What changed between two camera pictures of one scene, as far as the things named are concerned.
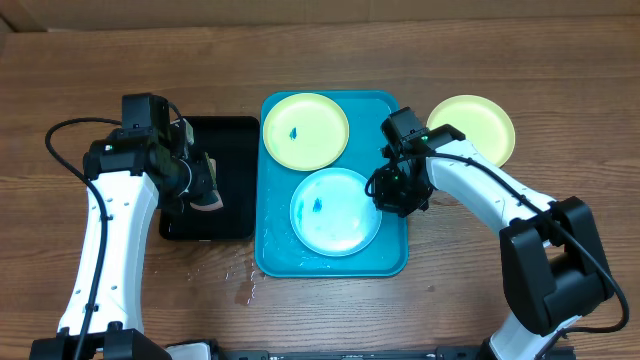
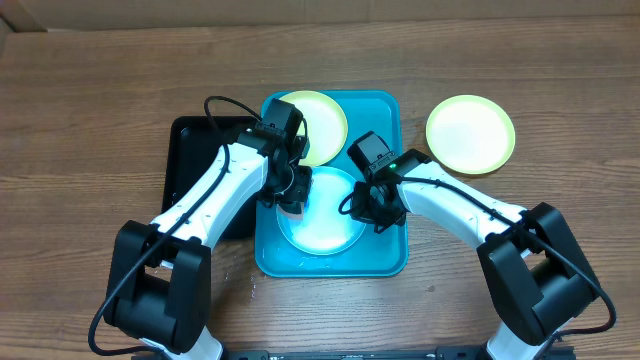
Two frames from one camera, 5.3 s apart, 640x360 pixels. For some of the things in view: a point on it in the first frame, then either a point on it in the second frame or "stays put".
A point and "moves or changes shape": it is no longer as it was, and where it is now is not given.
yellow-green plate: [305, 132] stays put
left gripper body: [177, 189] -> [292, 187]
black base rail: [444, 353] stays put
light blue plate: [331, 213] moves or changes shape
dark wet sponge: [203, 177] moves or changes shape
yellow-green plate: [482, 124] stays put
